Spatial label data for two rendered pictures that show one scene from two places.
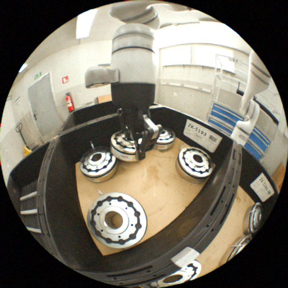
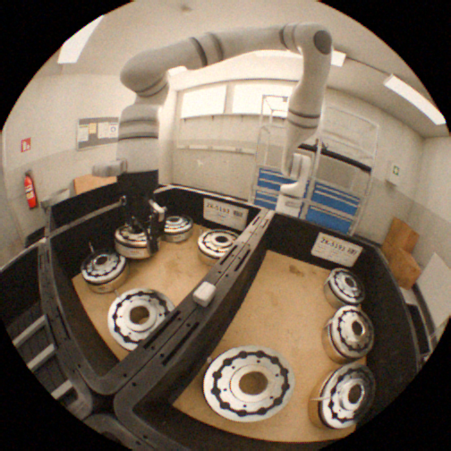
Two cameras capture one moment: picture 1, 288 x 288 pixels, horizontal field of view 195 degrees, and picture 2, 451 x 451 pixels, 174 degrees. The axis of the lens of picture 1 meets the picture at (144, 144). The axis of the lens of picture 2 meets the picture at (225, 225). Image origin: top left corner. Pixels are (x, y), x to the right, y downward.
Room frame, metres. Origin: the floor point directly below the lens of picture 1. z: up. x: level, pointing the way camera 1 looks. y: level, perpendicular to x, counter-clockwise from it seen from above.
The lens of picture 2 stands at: (-0.11, 0.00, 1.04)
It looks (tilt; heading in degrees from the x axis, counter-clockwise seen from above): 28 degrees down; 329
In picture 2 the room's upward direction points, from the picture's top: 6 degrees clockwise
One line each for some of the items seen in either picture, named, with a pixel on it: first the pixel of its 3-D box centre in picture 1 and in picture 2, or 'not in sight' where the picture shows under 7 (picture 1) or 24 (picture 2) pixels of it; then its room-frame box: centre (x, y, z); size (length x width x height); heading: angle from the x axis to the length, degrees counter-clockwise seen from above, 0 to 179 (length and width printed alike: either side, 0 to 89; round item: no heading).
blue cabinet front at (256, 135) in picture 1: (254, 142); (333, 208); (0.53, -2.09, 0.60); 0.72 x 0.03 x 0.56; 34
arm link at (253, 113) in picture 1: (248, 117); (295, 176); (0.21, -0.47, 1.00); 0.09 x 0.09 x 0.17; 38
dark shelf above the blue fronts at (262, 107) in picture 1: (259, 105); (333, 156); (0.79, -2.19, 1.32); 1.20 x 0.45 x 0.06; 34
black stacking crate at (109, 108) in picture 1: (110, 118); (105, 213); (0.37, 0.17, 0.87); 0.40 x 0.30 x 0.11; 124
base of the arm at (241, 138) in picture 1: (235, 144); (285, 216); (0.21, -0.47, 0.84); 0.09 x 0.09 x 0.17; 24
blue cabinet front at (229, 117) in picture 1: (224, 122); (280, 192); (1.19, -1.64, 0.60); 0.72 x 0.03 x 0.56; 34
